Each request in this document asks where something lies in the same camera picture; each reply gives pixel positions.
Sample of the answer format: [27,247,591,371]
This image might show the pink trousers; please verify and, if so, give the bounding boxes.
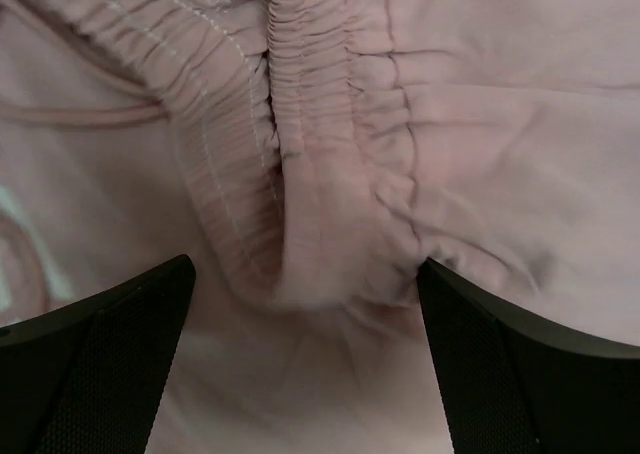
[1,0,639,453]

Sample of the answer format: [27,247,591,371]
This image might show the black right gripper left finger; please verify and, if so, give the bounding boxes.
[1,255,196,454]

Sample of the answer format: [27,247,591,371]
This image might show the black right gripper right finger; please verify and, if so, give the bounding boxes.
[417,260,639,454]

